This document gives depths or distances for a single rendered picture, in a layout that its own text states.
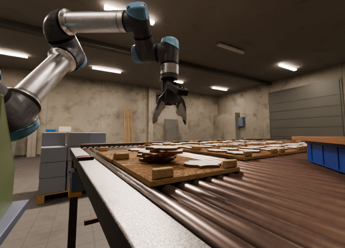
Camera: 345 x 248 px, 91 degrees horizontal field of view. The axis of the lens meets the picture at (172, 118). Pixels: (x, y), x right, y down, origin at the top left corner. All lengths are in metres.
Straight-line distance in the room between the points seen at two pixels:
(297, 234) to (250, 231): 0.06
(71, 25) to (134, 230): 0.75
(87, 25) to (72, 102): 9.44
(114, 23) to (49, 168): 2.87
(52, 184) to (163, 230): 3.16
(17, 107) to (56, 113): 9.49
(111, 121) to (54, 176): 7.15
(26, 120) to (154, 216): 0.51
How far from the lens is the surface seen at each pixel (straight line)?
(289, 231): 0.34
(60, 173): 3.37
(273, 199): 0.45
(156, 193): 0.42
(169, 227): 0.30
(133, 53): 0.76
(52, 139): 3.67
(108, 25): 0.76
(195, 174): 0.53
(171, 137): 10.83
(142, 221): 0.32
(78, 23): 0.83
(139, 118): 10.59
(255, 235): 0.31
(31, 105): 0.71
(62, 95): 10.27
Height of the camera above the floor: 1.06
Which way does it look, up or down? 5 degrees up
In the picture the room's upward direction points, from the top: straight up
